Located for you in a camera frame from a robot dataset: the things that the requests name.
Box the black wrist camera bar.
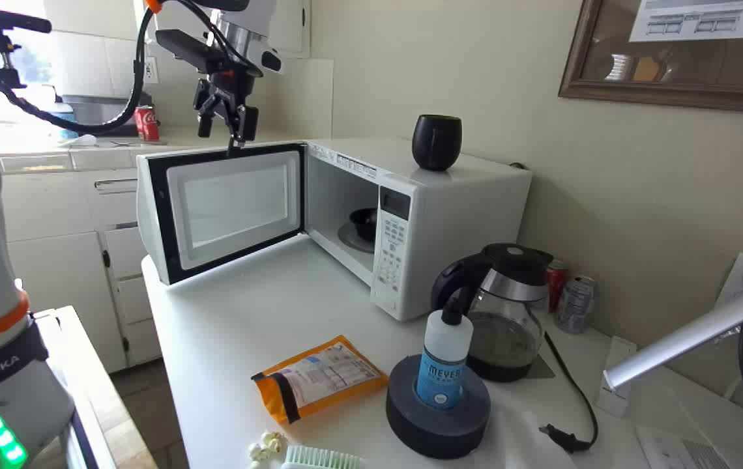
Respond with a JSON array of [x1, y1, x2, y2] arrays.
[[153, 26, 288, 77]]

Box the dark bowl inside microwave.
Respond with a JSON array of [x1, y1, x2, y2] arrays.
[[336, 205, 381, 256]]

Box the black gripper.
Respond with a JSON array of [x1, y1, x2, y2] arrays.
[[194, 69, 260, 157]]

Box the small white pieces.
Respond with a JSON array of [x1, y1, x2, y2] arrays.
[[246, 429, 293, 469]]

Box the red soda can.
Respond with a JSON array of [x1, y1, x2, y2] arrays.
[[544, 262, 574, 317]]

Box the white microwave door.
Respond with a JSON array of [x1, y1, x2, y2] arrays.
[[132, 141, 307, 288]]

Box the white bottle blue label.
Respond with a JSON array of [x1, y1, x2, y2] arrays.
[[411, 284, 477, 412]]

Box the white drawer cabinet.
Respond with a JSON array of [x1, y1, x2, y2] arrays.
[[0, 141, 166, 376]]

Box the red can with label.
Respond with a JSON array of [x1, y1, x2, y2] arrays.
[[130, 101, 165, 146]]

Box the black kettle power cord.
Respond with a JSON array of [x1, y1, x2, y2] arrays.
[[538, 329, 602, 455]]

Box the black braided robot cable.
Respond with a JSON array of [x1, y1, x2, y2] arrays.
[[0, 4, 162, 137]]

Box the white green brush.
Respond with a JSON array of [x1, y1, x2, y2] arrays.
[[281, 443, 364, 469]]

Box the framed wall picture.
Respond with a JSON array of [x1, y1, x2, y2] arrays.
[[555, 0, 743, 116]]

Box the orange snack pouch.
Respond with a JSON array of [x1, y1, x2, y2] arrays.
[[248, 334, 391, 429]]

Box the glass kettle black lid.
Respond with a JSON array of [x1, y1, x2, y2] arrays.
[[427, 240, 559, 386]]

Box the silver metal bar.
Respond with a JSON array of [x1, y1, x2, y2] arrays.
[[600, 270, 743, 393]]

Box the white microwave body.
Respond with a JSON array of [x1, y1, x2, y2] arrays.
[[302, 136, 535, 326]]

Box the black ceramic mug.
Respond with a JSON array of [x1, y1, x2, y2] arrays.
[[410, 112, 464, 175]]

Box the white calendar paper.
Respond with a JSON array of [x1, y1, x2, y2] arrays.
[[626, 0, 743, 43]]

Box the wooden edged robot table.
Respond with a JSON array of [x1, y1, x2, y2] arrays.
[[32, 303, 162, 469]]

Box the silver soda can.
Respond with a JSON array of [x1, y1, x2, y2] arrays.
[[552, 274, 600, 339]]

